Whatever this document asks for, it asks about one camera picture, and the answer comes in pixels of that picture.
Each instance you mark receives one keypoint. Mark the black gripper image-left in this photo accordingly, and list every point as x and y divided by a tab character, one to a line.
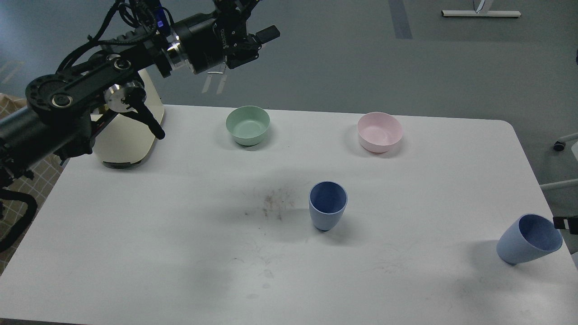
205	40

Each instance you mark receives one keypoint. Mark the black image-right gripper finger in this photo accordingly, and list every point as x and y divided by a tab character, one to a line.
566	223

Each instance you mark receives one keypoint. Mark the blue cup image-right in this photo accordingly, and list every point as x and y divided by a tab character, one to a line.
529	238

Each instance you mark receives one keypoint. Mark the blue cup image-left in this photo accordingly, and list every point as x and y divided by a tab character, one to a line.
327	203

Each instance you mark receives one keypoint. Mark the green bowl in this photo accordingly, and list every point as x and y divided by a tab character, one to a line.
248	125

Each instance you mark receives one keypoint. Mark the cream toaster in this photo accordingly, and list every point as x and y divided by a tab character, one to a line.
125	143

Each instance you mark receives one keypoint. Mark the pink bowl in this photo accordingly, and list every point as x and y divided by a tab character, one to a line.
379	132

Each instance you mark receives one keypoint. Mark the white desk foot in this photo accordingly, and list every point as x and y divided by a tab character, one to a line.
482	10

